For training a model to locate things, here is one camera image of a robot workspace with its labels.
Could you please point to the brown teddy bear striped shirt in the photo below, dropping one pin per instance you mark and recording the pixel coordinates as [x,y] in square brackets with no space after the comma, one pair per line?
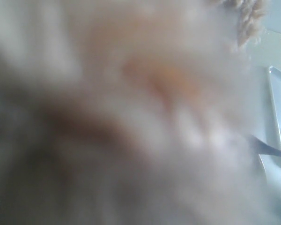
[130,112]

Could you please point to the dark red wooden spoon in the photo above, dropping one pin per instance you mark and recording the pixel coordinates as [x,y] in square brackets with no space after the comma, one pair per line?
[269,147]

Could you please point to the white rectangular plastic tray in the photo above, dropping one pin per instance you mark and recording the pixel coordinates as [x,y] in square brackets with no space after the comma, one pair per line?
[271,96]

